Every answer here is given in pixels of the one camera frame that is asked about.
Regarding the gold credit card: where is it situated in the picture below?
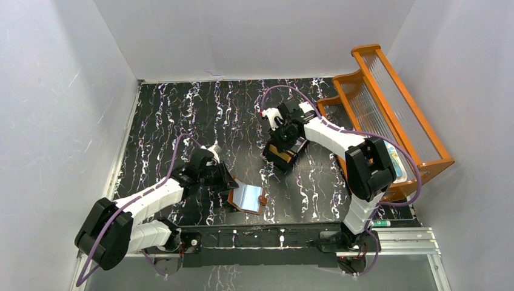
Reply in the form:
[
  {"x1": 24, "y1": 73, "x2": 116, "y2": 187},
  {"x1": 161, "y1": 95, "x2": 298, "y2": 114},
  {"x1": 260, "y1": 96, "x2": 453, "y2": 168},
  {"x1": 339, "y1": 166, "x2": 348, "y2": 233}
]
[{"x1": 269, "y1": 144, "x2": 292, "y2": 163}]

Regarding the black card tray box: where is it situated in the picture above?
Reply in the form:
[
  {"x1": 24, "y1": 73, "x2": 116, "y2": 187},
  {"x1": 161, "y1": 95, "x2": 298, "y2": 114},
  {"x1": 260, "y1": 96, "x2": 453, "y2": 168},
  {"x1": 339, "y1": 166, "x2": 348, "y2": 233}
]
[{"x1": 262, "y1": 137, "x2": 309, "y2": 172}]

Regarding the orange leather card holder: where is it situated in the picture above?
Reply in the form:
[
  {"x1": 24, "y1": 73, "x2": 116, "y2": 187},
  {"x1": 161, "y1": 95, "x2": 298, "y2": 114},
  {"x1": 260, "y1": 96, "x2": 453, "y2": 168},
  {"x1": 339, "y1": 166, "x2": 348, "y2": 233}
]
[{"x1": 228, "y1": 176, "x2": 267, "y2": 215}]

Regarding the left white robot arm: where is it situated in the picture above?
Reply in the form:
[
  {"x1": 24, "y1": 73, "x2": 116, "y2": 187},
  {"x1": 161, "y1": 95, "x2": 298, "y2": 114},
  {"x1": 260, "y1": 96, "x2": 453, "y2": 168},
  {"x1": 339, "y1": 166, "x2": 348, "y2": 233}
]
[{"x1": 75, "y1": 145, "x2": 238, "y2": 270}]

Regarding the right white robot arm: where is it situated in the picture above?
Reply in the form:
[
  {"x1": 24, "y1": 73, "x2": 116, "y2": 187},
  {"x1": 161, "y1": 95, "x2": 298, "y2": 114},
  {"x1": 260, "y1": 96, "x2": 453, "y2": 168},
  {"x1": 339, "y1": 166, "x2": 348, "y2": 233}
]
[{"x1": 260, "y1": 100, "x2": 396, "y2": 251}]

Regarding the white rectangular box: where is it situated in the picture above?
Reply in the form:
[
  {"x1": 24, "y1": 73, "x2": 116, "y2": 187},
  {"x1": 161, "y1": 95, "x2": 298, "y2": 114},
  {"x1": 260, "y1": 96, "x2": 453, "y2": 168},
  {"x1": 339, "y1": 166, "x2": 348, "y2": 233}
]
[{"x1": 299, "y1": 101, "x2": 318, "y2": 115}]

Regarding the orange wooden shelf rack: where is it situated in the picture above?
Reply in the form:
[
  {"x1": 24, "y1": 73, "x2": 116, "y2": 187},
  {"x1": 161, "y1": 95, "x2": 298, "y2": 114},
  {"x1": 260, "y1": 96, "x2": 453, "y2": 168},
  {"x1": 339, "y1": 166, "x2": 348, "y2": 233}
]
[{"x1": 317, "y1": 44, "x2": 455, "y2": 184}]

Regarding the blue blister pack item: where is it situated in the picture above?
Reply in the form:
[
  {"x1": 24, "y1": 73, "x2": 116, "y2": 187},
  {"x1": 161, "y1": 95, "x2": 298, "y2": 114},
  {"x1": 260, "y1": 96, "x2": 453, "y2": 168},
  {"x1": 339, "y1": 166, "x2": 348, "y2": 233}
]
[{"x1": 385, "y1": 142, "x2": 407, "y2": 184}]

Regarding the green marker pen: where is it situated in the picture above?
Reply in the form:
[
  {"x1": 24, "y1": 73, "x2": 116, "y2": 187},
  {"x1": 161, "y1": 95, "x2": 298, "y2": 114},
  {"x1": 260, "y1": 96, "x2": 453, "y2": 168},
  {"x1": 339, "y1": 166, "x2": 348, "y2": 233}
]
[{"x1": 370, "y1": 220, "x2": 392, "y2": 227}]

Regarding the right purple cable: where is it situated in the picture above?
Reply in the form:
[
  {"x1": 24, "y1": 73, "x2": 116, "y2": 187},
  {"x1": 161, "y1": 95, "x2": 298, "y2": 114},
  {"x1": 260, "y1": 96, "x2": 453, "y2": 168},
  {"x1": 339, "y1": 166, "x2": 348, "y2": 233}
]
[{"x1": 261, "y1": 85, "x2": 422, "y2": 207}]

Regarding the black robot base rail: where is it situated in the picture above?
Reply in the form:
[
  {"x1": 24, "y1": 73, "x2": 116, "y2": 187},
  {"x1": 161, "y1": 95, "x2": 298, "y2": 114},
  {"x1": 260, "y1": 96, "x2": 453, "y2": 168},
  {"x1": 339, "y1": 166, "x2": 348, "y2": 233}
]
[{"x1": 181, "y1": 222, "x2": 362, "y2": 267}]

